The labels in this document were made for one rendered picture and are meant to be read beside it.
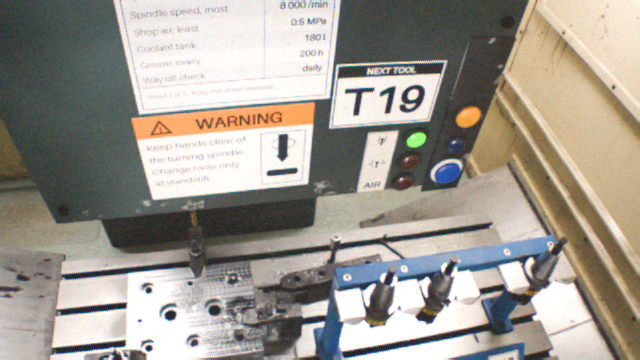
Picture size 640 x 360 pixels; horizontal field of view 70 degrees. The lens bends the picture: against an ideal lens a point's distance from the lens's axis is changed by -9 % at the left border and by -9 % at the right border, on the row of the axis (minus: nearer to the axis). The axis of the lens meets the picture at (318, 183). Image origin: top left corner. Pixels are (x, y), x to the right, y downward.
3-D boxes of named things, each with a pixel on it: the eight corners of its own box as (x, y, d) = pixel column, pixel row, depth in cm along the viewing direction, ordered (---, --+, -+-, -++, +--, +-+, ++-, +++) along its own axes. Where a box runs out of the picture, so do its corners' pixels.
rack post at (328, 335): (344, 364, 110) (363, 305, 88) (321, 368, 109) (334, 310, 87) (335, 326, 117) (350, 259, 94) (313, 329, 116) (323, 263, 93)
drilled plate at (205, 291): (263, 358, 106) (263, 349, 102) (131, 375, 101) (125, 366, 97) (250, 270, 120) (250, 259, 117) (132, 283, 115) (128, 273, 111)
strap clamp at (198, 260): (209, 294, 120) (202, 262, 108) (196, 295, 119) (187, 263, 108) (206, 250, 128) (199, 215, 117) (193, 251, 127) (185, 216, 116)
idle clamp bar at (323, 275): (381, 281, 126) (386, 268, 121) (282, 304, 120) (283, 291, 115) (375, 265, 129) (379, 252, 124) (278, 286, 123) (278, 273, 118)
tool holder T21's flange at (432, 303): (441, 277, 93) (445, 270, 91) (457, 303, 89) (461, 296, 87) (413, 287, 91) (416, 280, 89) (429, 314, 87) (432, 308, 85)
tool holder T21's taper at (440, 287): (443, 275, 90) (453, 255, 85) (455, 294, 87) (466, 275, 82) (422, 282, 89) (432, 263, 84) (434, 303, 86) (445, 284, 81)
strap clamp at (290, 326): (301, 335, 114) (304, 306, 103) (245, 343, 112) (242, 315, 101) (299, 323, 116) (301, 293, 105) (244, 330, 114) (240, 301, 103)
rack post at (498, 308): (513, 331, 118) (567, 268, 96) (494, 335, 117) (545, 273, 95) (498, 296, 125) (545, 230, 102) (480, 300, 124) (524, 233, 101)
